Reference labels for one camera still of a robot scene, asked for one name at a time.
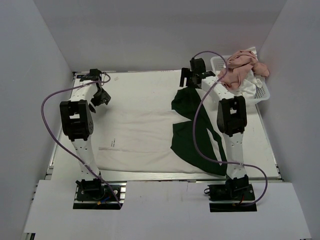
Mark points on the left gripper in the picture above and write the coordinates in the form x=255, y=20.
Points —
x=105, y=98

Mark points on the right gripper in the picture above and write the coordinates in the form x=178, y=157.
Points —
x=185, y=73

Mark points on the white and green t-shirt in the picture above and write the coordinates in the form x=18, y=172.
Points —
x=151, y=130

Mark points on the pink t-shirt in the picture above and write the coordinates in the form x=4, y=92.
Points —
x=238, y=66

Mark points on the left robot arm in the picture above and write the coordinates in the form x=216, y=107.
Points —
x=77, y=121

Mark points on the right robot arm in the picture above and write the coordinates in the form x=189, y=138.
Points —
x=231, y=119

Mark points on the white cloths in basket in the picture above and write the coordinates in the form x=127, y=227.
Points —
x=248, y=86

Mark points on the white plastic basket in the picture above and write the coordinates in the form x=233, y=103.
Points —
x=261, y=93

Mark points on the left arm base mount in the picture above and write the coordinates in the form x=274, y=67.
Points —
x=96, y=195

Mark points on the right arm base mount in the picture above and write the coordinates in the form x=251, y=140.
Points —
x=235, y=195

